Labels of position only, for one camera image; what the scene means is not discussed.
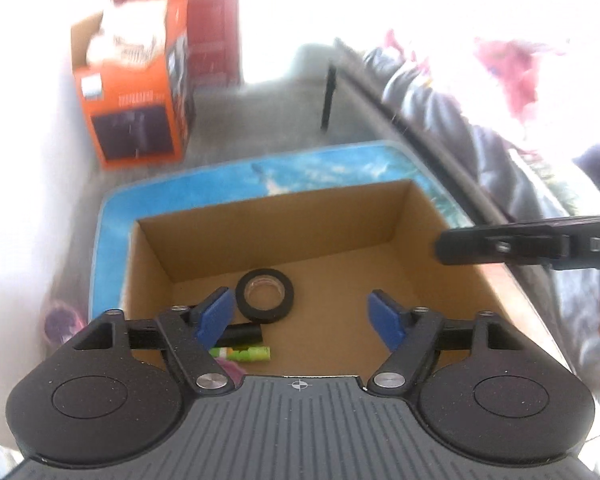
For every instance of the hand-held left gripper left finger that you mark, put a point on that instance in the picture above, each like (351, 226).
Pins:
(212, 317)

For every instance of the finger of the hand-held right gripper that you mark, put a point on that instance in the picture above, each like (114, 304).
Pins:
(470, 247)

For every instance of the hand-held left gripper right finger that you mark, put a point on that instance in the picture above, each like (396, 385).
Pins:
(385, 325)

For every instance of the black tape roll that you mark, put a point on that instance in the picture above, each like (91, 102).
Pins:
(242, 305)

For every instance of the long black tube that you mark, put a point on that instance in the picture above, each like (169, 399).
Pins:
(245, 335)

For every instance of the small green tube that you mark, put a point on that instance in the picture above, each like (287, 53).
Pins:
(250, 354)

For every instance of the brown cardboard box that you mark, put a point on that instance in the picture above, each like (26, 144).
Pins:
(280, 225)

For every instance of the dark cloth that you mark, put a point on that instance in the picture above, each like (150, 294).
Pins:
(597, 175)

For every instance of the purple round object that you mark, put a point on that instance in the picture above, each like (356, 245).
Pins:
(62, 325)

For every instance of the pink blanket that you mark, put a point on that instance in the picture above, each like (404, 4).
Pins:
(520, 75)

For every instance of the orange product box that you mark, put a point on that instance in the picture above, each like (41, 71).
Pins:
(130, 85)

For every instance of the beige crumpled cloth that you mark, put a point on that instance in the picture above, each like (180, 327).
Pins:
(130, 35)

